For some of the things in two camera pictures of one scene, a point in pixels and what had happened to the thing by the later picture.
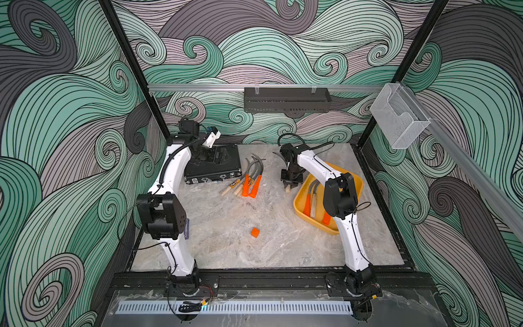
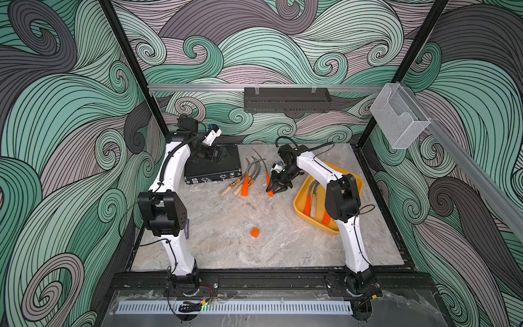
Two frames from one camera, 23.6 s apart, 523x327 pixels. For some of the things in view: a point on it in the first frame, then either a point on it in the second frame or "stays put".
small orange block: [255, 232] stays put
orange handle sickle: [257, 180] → [271, 193]
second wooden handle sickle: [239, 192] stays put
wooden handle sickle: [314, 201] stays put
